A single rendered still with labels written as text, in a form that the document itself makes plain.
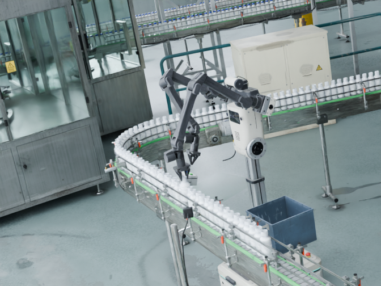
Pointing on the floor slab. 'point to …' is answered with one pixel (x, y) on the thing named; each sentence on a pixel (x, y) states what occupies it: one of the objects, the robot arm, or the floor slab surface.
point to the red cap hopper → (204, 58)
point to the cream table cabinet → (284, 63)
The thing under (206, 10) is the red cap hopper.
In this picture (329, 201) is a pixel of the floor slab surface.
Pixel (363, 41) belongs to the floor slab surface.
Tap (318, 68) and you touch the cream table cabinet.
